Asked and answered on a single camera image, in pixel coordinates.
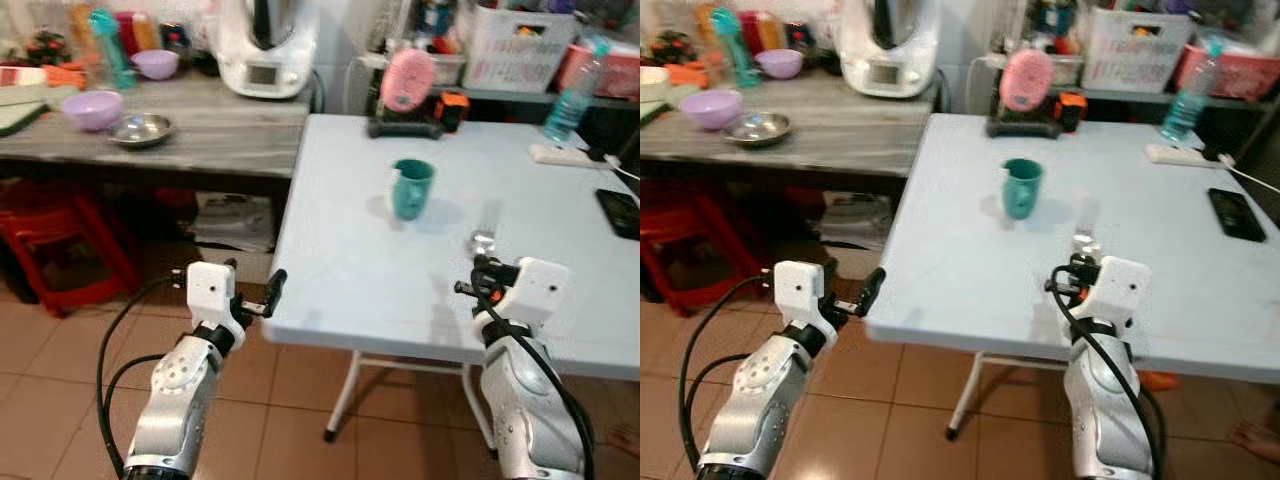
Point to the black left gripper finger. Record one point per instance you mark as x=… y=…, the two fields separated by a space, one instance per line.
x=275 y=292
x=872 y=290

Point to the silver metal spoon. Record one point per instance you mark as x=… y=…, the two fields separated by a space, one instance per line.
x=483 y=241
x=1085 y=243

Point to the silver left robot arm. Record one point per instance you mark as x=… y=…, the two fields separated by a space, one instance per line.
x=176 y=390
x=752 y=395

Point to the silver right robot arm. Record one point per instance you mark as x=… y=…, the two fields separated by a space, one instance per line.
x=1105 y=400
x=525 y=400

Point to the white folding table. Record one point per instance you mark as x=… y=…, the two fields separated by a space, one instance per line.
x=1000 y=330
x=400 y=330

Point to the teal ceramic mug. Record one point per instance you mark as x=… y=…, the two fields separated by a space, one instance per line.
x=1022 y=190
x=412 y=190

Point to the white metal table leg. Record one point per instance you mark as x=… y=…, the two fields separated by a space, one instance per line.
x=968 y=395
x=345 y=395

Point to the white power strip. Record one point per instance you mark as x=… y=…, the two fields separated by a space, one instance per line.
x=560 y=155
x=1180 y=155

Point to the black flat base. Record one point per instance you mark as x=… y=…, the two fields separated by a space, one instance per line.
x=400 y=128
x=1020 y=128

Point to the black smartphone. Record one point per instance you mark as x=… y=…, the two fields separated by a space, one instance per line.
x=620 y=212
x=1236 y=214

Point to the orange and black device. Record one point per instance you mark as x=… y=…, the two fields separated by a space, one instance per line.
x=1072 y=108
x=453 y=108

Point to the grey wooden counter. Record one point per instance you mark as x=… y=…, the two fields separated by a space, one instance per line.
x=850 y=140
x=220 y=140

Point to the red plastic stool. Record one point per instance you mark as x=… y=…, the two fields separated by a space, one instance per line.
x=690 y=240
x=60 y=240

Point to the blue plastic water bottle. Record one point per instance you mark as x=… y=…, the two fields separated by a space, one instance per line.
x=1188 y=100
x=568 y=100

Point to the stainless steel bowl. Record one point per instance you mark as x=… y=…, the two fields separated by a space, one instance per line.
x=758 y=128
x=140 y=130

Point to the person's bare foot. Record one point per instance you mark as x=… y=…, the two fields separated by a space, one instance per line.
x=625 y=440
x=1255 y=440

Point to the white plastic basket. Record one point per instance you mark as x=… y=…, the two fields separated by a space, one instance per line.
x=1135 y=50
x=515 y=50

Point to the green cutting board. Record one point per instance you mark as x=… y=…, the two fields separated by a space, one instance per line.
x=655 y=108
x=25 y=108

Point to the large purple plastic bowl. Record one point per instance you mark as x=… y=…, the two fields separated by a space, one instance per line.
x=92 y=110
x=711 y=108

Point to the pink plastic basket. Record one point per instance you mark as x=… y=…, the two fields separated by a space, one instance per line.
x=620 y=75
x=1245 y=72

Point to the white kitchen food processor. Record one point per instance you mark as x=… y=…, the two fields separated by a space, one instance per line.
x=265 y=55
x=885 y=55

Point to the small purple plastic bowl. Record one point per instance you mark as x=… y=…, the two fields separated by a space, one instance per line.
x=779 y=62
x=155 y=63

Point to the teal plastic bottle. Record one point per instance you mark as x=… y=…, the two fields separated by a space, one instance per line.
x=112 y=50
x=734 y=50

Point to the red plastic container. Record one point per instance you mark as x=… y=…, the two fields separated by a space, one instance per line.
x=752 y=30
x=130 y=32

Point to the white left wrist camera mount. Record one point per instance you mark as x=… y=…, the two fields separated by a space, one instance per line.
x=208 y=290
x=796 y=290

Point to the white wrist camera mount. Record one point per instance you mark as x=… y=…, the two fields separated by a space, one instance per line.
x=1122 y=288
x=208 y=290
x=535 y=288
x=796 y=290

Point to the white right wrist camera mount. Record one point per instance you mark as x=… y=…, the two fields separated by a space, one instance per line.
x=535 y=288
x=1122 y=288

